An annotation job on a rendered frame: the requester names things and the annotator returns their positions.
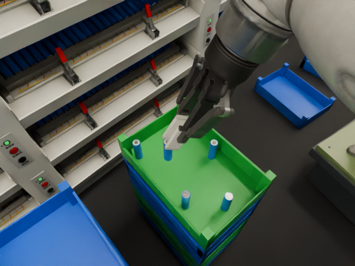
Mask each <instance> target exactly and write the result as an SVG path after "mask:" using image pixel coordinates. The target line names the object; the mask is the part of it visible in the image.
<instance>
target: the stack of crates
mask: <svg viewBox="0 0 355 266"><path fill-rule="evenodd" d="M57 186H58V188H59V190H60V191H59V192H58V193H56V194H55V195H53V196H52V197H50V198H49V199H48V200H46V201H45V202H43V203H42V204H40V205H39V206H37V207H36V208H34V209H32V210H31V211H29V212H28V213H26V214H25V215H23V216H22V217H20V218H19V219H17V220H16V221H14V222H13V223H11V224H10V225H8V226H7V227H5V228H4V229H2V230H0V266H129V265H128V263H127V262H126V261H125V259H124V258H123V256H122V255H121V253H120V252H119V251H118V249H117V248H116V246H115V245H114V243H113V242H112V240H111V239H110V238H109V236H108V235H107V234H106V232H105V231H104V230H103V229H102V227H101V226H100V225H99V223H98V222H97V221H96V219H95V218H94V217H93V215H92V214H91V213H90V211H89V210H88V209H87V207H86V206H85V205H84V203H83V202H82V201H81V199H80V198H79V197H78V195H77V194H76V193H75V191H74V190H73V189H72V187H71V186H70V185H69V183H68V182H67V181H66V180H65V181H63V182H62V183H60V184H59V185H57Z"/></svg>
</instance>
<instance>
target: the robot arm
mask: <svg viewBox="0 0 355 266"><path fill-rule="evenodd" d="M215 29H216V34H215V35H214V37H213V39H212V40H211V42H210V44H209V45H208V47H207V48H206V50H205V52H204V56H203V55H198V54H197V55H195V58H194V61H193V65H192V68H191V70H190V72H189V74H188V76H187V79H186V81H185V83H184V85H183V87H182V89H181V91H180V93H179V95H178V97H177V99H176V104H178V105H179V107H178V108H177V113H176V115H175V117H174V118H173V119H172V122H171V124H170V125H169V127H168V128H167V130H166V131H165V133H164V134H163V136H162V139H165V138H170V140H169V141H168V142H167V144H166V145H165V147H164V148H165V150H179V149H180V148H181V146H182V145H183V144H185V143H186V142H187V141H188V139H189V138H199V139H200V138H202V137H203V136H204V135H205V134H207V133H208V132H209V131H210V130H211V129H212V128H214V127H215V126H216V125H217V124H218V123H220V122H221V121H222V120H223V119H224V118H228V117H232V116H233V115H234V109H233V108H230V106H229V98H231V97H232V95H233V93H234V90H235V88H236V86H238V85H239V84H241V83H243V82H245V81H246V80H247V79H248V78H249V77H250V76H251V74H252V73H253V72H254V71H255V70H256V68H257V67H258V66H259V64H264V63H267V62H268V61H269V60H270V59H271V58H272V57H273V56H274V54H275V53H276V52H277V51H278V50H279V49H280V47H281V46H282V45H283V44H284V43H285V42H286V40H287V39H288V38H290V37H291V36H292V34H293V33H294V35H295V36H296V38H297V40H298V42H299V44H300V47H301V49H302V51H303V53H304V55H305V56H306V58H307V59H308V61H309V62H310V64H311V66H312V67H313V68H314V70H315V71H316V72H317V73H318V75H319V76H320V77H321V78H322V80H323V81H324V82H325V83H326V84H327V86H328V87H329V88H330V89H331V90H332V91H333V92H334V93H335V95H336V96H337V97H338V98H339V99H340V100H341V101H342V102H343V103H344V104H345V105H346V106H347V107H348V108H349V109H350V110H351V111H352V112H353V113H354V114H355V0H230V1H229V2H228V4H227V6H226V7H225V9H224V10H223V12H222V14H221V15H220V17H219V19H218V20H217V22H216V26H215ZM184 97H185V99H184ZM187 115H189V116H187Z"/></svg>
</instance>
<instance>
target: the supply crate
mask: <svg viewBox="0 0 355 266"><path fill-rule="evenodd" d="M178 107H179V105H178V104H176V106H175V107H174V108H172V109H171V110H169V111H168V112H166V113H164V114H163V115H161V116H160V117H158V118H156V119H155V120H153V121H152V122H150V123H149V124H147V125H146V126H144V127H143V128H141V129H140V130H138V131H136V132H135V133H133V134H132V135H130V136H129V137H127V136H126V135H125V134H124V133H122V134H121V135H119V136H118V137H117V140H118V143H119V146H120V149H121V152H122V155H123V156H124V157H125V159H126V160H127V161H128V162H129V163H130V164H131V166H132V167H133V168H134V169H135V170H136V171H137V173H138V174H139V175H140V176H141V178H142V179H143V180H144V181H145V182H146V183H147V185H148V186H149V187H150V188H151V189H152V190H153V192H154V193H155V194H156V195H157V196H158V197H159V198H160V200H161V201H162V202H163V203H164V204H165V205H166V207H167V208H168V209H169V210H170V211H171V212H172V214H173V215H174V216H175V217H176V218H177V219H178V220H179V222H180V223H181V224H182V225H183V226H184V227H185V229H186V230H187V231H188V232H189V233H190V234H191V236H192V237H193V238H194V239H195V240H196V241H197V243H198V244H199V245H200V246H201V247H202V248H203V249H204V251H205V250H206V249H207V248H208V247H209V246H210V245H211V244H212V243H213V242H214V241H215V240H216V239H217V238H218V237H219V236H220V235H222V234H223V233H224V232H225V231H226V230H227V229H228V228H229V227H230V226H231V225H232V224H233V223H234V222H235V221H236V220H237V219H239V218H240V217H241V216H242V215H243V214H244V212H245V211H247V210H248V209H249V208H250V207H251V206H252V205H253V204H254V203H255V202H256V201H257V200H258V199H260V198H261V197H262V196H263V195H264V194H265V193H266V192H267V190H268V189H269V187H270V186H271V184H272V183H273V181H274V179H275V178H276V175H275V174H274V173H273V172H272V171H271V170H268V171H267V172H266V173H264V172H263V171H262V170H261V169H260V168H258V167H257V166H256V165H255V164H254V163H253V162H252V161H250V160H249V159H248V158H247V157H246V156H245V155H244V154H242V153H241V152H240V151H239V150H238V149H237V148H236V147H234V146H233V145H232V144H231V143H230V142H229V141H227V140H226V139H225V138H224V137H222V136H221V135H220V134H219V133H218V132H217V131H215V130H214V129H213V128H212V129H211V130H210V131H209V132H208V133H207V134H205V135H204V136H203V137H202V138H200V139H199V138H189V139H188V141H187V142H186V143H185V144H183V145H182V146H181V148H180V149H179V150H172V160H170V161H166V160H165V159H164V149H163V140H164V139H162V136H163V134H164V133H165V131H166V130H167V128H168V127H169V125H170V124H171V122H172V119H173V118H174V117H175V115H176V113H177V108H178ZM135 139H138V140H139V141H140V142H141V148H142V153H143V158H142V159H137V158H136V156H135V152H134V148H133V143H132V142H133V140H135ZM213 139H215V140H217V141H218V147H217V151H216V156H215V158H214V159H209V158H208V152H209V147H210V141H211V140H213ZM184 190H187V191H189V192H190V193H191V196H190V206H189V208H188V209H186V210H185V209H183V208H182V206H181V200H182V192H183V191H184ZM227 192H230V193H232V194H233V200H232V202H231V204H230V207H229V209H228V210H227V211H223V210H222V209H221V207H220V206H221V203H222V200H223V198H224V195H225V193H227Z"/></svg>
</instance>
